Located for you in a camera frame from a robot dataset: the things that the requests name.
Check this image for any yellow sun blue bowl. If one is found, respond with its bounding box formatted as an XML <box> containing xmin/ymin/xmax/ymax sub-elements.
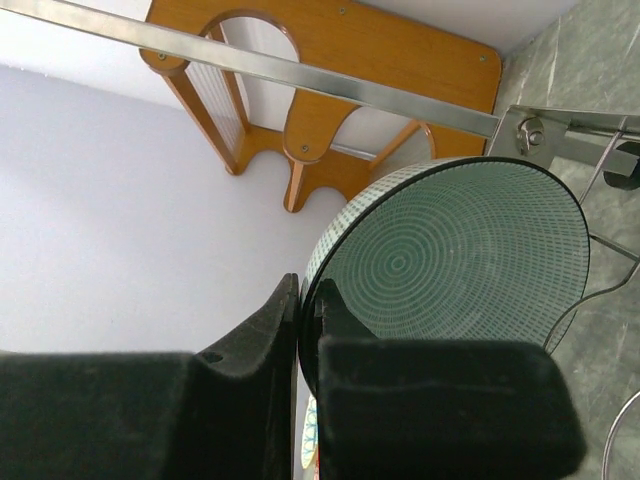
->
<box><xmin>300</xmin><ymin>394</ymin><xmax>319</xmax><ymax>470</ymax></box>

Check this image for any teal dotted grey bowl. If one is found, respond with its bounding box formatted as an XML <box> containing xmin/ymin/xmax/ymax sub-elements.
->
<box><xmin>298</xmin><ymin>157</ymin><xmax>591</xmax><ymax>390</ymax></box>

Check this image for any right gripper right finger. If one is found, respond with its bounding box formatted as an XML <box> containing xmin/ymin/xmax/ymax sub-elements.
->
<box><xmin>314</xmin><ymin>280</ymin><xmax>586</xmax><ymax>479</ymax></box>

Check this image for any steel dish rack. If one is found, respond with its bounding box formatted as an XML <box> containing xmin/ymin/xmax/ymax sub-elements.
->
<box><xmin>1</xmin><ymin>1</ymin><xmax>639</xmax><ymax>378</ymax></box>

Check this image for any wooden shelf rack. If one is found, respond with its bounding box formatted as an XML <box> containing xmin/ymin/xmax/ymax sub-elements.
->
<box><xmin>141</xmin><ymin>0</ymin><xmax>502</xmax><ymax>212</ymax></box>

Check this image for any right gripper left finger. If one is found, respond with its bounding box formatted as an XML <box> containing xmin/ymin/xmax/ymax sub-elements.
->
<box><xmin>1</xmin><ymin>274</ymin><xmax>299</xmax><ymax>479</ymax></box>

